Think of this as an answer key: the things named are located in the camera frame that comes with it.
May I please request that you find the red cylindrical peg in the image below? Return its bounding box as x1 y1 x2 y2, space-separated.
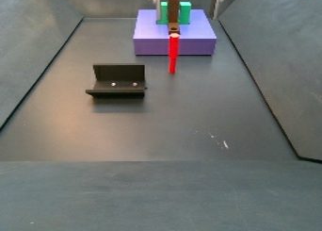
169 33 181 74

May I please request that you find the black angle bracket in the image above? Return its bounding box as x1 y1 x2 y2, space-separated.
86 63 146 97

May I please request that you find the brown upright bracket with hole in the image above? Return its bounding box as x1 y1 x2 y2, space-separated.
167 0 181 34

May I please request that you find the purple base block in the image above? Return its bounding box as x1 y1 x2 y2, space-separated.
134 9 217 56

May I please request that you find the green block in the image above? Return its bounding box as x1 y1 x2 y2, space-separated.
158 2 191 25

